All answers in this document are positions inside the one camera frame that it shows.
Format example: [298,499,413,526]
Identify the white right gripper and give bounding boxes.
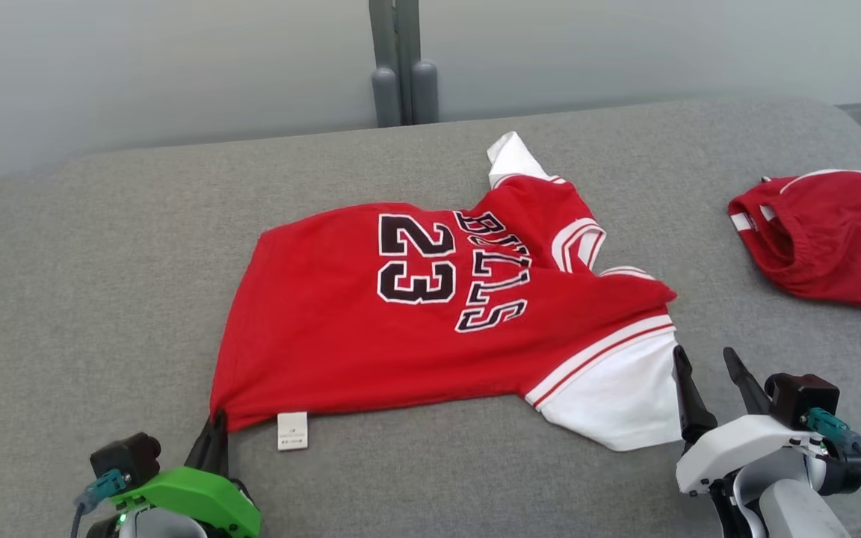
[672,345,814,497]

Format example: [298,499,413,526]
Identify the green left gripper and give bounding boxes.
[108,409,262,538]

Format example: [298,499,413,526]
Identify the red white Bulls 23 jersey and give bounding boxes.
[209,131,684,453]

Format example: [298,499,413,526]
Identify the red shorts with white stripes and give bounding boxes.
[727,169,861,309]

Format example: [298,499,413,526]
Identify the black cable with teal plug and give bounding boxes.
[804,407,861,503]
[70,469,129,538]

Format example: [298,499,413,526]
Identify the grey metal upright post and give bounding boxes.
[368,0,439,128]

